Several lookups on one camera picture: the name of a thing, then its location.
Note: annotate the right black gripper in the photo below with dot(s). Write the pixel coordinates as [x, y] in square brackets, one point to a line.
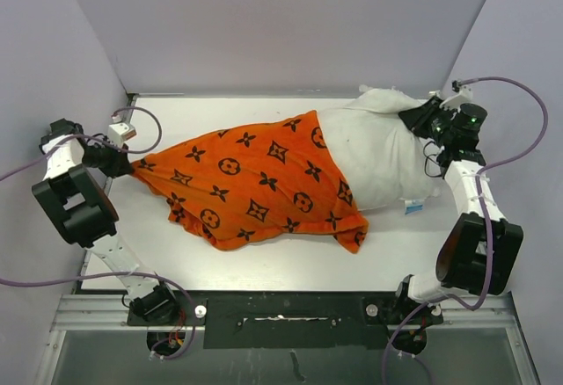
[419, 119]

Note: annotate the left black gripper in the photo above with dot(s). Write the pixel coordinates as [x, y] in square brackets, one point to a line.
[119, 164]

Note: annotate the white pillow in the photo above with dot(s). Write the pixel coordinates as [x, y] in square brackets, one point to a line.
[381, 160]

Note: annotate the orange patterned pillowcase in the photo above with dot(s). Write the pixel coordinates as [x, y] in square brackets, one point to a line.
[255, 182]

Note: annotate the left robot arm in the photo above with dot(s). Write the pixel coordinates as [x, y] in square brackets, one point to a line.
[82, 213]

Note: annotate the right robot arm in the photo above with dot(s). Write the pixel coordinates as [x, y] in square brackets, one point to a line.
[479, 253]

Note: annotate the blue white pillow label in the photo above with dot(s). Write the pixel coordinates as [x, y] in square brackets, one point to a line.
[414, 206]

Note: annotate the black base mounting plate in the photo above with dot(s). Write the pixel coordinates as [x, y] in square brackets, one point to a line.
[297, 320]

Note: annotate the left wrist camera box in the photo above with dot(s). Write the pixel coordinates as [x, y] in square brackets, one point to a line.
[120, 131]

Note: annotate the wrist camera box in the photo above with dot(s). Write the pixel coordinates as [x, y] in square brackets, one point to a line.
[462, 94]
[120, 131]

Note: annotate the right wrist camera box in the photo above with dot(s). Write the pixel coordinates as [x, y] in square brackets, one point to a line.
[462, 94]

